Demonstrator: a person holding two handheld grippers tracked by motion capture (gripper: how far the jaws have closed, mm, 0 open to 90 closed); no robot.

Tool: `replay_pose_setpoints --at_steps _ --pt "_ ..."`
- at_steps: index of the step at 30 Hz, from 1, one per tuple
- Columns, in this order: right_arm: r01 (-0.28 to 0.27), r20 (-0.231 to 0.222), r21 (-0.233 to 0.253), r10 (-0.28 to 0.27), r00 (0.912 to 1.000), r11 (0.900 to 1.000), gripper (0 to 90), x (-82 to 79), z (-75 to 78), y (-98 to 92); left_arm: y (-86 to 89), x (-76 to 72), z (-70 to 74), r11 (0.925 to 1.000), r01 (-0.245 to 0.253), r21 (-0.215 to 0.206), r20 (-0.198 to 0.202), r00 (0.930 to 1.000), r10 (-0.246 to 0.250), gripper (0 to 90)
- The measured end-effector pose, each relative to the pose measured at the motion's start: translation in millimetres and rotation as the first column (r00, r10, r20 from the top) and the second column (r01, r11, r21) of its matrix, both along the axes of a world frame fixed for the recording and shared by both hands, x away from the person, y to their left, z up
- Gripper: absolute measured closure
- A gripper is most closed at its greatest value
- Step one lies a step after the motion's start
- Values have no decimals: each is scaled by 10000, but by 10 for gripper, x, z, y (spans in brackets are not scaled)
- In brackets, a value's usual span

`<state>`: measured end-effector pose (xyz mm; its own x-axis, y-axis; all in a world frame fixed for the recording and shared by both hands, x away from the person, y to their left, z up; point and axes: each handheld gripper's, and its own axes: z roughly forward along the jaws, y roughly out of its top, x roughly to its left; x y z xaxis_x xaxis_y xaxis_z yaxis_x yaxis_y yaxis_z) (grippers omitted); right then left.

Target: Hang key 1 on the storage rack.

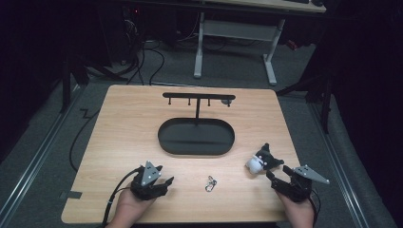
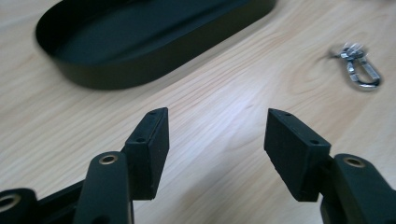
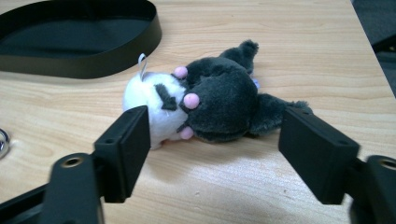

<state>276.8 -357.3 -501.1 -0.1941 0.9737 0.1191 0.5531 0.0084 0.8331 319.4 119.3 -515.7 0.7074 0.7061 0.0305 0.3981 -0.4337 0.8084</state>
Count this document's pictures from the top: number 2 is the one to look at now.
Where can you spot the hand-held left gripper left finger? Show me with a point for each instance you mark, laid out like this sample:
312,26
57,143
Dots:
149,161

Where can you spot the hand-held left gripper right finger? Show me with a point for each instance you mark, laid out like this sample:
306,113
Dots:
292,155

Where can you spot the black key rack with tray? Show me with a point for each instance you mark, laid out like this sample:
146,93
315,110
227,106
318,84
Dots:
130,62

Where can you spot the silver carabiner key clip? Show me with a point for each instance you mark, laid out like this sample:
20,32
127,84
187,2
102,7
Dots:
358,67

